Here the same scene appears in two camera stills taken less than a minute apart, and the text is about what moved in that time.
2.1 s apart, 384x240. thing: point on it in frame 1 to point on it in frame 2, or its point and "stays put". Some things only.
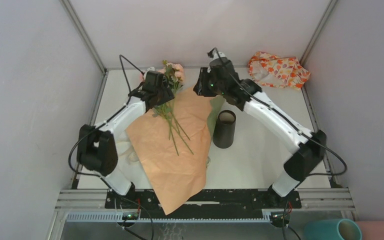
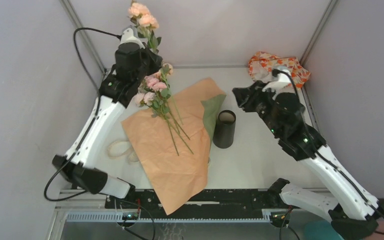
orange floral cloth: [269, 70] stays put
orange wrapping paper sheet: [173, 140] stays put
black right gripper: [200, 88] to [245, 96]
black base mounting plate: [239, 203] stays put
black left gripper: [168, 95] to [157, 61]
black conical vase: [223, 136] stays put
